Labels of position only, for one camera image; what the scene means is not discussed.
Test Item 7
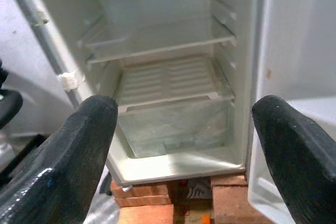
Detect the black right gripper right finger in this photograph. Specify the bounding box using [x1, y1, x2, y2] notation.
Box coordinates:
[251, 95, 336, 224]

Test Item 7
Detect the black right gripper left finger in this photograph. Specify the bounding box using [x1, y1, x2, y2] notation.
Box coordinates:
[0, 94, 118, 224]

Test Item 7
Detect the white fridge door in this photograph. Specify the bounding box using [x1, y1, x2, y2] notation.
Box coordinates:
[246, 0, 336, 224]

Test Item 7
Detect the white fridge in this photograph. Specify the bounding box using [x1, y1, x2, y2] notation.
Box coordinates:
[25, 0, 263, 187]

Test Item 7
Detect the glass fridge shelf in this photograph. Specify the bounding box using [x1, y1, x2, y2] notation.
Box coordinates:
[77, 15, 238, 65]

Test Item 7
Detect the red brick stack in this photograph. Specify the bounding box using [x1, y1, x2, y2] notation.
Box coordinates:
[110, 175, 176, 224]
[209, 173, 275, 224]

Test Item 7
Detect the white pipe clip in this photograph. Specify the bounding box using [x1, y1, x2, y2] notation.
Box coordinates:
[57, 71, 79, 92]

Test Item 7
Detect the clear crisper drawer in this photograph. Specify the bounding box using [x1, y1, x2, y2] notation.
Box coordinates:
[115, 94, 236, 159]

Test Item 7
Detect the grey metal pipe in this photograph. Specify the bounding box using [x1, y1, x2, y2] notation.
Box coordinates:
[1, 0, 85, 106]

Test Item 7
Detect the white ribbed drawer cover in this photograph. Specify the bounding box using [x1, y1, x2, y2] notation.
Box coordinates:
[117, 53, 236, 112]

